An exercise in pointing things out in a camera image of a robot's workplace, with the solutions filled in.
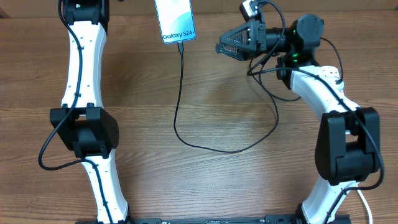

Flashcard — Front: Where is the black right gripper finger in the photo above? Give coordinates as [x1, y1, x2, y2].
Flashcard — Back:
[215, 43, 254, 61]
[220, 23, 252, 49]

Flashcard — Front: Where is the black charging cable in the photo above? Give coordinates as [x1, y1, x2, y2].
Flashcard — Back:
[173, 36, 345, 154]

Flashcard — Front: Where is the blue screen smartphone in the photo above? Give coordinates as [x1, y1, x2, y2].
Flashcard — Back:
[154, 0, 196, 44]

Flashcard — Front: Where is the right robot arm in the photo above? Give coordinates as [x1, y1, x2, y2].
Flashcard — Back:
[216, 14, 383, 223]

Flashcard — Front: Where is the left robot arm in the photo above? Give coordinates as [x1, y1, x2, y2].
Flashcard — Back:
[50, 1, 131, 223]

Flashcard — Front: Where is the white power strip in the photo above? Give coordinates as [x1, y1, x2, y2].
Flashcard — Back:
[320, 65, 345, 95]

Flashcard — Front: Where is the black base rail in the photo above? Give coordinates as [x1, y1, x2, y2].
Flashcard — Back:
[74, 214, 352, 224]

